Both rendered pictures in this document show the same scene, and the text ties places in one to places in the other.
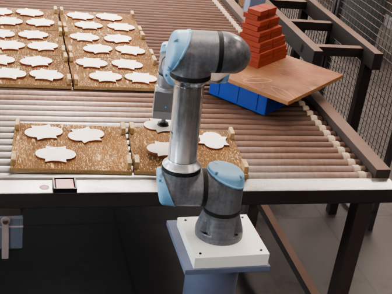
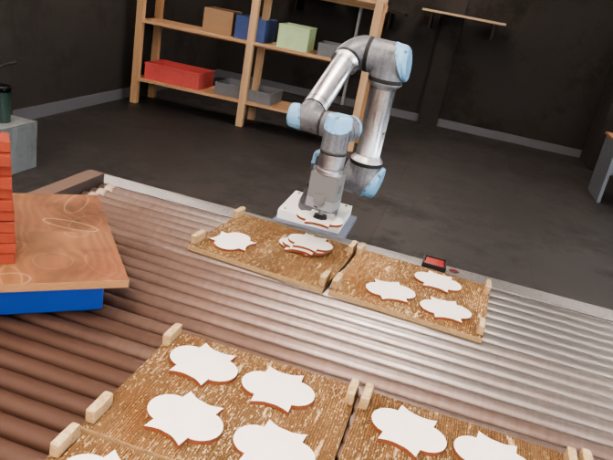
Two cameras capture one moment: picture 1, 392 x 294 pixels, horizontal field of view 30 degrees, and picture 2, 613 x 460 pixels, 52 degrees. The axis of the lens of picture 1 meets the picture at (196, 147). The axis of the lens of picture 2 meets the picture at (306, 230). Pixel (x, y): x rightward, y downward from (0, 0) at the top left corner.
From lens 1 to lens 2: 404 cm
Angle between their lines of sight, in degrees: 125
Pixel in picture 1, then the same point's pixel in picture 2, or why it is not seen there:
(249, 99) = not seen: hidden behind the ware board
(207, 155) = (260, 235)
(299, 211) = not seen: outside the picture
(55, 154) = (438, 279)
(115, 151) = (365, 267)
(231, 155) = (232, 227)
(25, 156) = (472, 291)
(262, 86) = (84, 217)
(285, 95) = (80, 200)
